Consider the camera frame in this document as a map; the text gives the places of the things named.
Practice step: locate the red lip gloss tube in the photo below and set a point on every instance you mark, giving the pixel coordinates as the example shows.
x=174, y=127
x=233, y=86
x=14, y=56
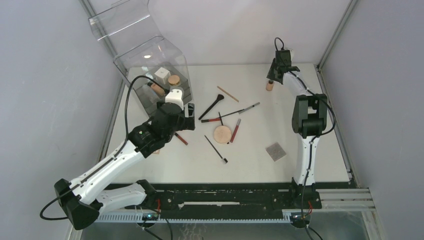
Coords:
x=235, y=131

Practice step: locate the clear small bottle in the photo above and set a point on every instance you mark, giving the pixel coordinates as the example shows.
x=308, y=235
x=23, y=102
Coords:
x=150, y=93

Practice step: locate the black brow brush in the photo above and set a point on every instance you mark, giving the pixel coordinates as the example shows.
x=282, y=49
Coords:
x=216, y=150

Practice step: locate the red black lip pencil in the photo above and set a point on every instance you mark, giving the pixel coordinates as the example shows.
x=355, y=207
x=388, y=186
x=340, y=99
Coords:
x=210, y=120

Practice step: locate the clear acrylic organizer box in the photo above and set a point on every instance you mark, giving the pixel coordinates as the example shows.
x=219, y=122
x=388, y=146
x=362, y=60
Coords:
x=139, y=48

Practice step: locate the black powder brush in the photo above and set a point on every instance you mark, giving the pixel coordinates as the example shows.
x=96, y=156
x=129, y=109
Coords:
x=219, y=98

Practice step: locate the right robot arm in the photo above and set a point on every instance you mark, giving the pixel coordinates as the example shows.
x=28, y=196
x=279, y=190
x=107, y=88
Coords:
x=308, y=122

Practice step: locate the round beige powder puff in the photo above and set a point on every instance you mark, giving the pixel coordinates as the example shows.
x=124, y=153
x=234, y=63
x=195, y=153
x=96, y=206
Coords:
x=222, y=134

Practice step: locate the white cube container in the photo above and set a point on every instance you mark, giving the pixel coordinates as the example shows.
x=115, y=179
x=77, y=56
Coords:
x=162, y=75

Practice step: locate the small foundation bottle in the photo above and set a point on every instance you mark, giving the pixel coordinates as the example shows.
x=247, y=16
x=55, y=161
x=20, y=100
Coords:
x=270, y=85

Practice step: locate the grey square sponge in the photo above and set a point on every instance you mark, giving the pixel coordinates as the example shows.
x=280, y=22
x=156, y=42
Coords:
x=276, y=151

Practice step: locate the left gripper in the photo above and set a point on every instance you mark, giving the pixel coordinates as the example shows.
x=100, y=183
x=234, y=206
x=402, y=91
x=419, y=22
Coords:
x=187, y=122

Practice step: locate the grey mascara wand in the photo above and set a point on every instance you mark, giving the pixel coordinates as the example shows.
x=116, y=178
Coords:
x=248, y=108

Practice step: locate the orange lip gloss tube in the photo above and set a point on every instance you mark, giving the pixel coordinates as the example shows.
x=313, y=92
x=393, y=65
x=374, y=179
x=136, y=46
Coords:
x=181, y=139

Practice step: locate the black mounting rail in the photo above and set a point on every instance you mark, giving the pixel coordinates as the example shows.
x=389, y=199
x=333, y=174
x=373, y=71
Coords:
x=229, y=201

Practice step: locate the wooden stick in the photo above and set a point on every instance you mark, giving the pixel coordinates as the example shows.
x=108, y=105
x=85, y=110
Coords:
x=228, y=94

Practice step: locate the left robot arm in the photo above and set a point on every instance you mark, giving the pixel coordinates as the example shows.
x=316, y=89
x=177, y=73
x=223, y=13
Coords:
x=85, y=198

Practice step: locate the long thin black brush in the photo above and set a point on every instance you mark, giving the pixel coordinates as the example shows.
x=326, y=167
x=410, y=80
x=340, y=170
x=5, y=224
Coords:
x=228, y=114

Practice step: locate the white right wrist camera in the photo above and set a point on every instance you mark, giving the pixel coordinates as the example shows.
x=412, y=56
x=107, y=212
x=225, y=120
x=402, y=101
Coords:
x=292, y=53

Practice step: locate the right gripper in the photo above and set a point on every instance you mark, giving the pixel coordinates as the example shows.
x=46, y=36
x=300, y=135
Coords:
x=270, y=74

